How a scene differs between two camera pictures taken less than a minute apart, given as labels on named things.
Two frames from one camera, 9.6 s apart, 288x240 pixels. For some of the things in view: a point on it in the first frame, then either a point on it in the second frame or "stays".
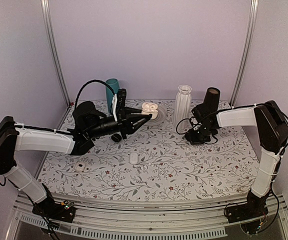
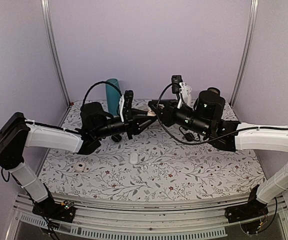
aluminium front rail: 208,219 stays
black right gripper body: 201,136 -> 169,120
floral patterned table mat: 159,163 stays
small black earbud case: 116,137 stays
